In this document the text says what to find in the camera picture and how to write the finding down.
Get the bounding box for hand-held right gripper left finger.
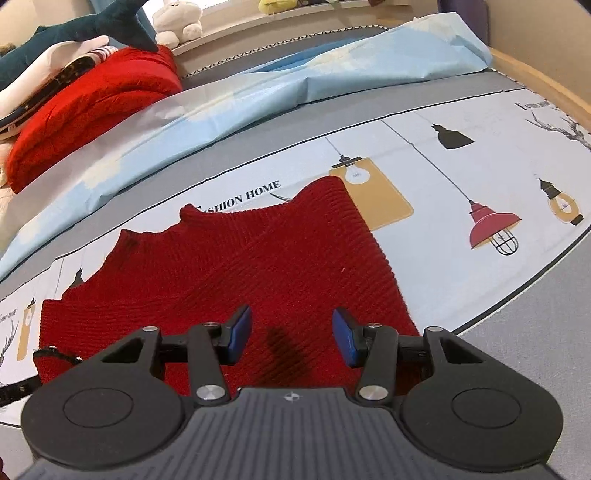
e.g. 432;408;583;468
97;304;254;408

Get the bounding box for white plush toy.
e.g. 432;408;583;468
152;0;204;48

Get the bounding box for purple bag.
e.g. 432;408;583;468
438;0;491;47

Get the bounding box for red fluffy blanket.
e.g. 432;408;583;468
7;45;184;195

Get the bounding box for white folded blanket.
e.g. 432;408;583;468
0;39;112;116

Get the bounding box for yellow duck plush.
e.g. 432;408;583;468
257;0;303;14

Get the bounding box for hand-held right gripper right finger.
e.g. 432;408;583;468
332;307;485;408

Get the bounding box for teal shark plush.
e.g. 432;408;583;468
0;0;160;90

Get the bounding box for dark red knit sweater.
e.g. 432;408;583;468
33;175;422;398

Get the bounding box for dark patterned folded quilt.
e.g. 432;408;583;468
0;48;116;141

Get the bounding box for light blue sheet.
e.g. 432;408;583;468
0;13;494;282

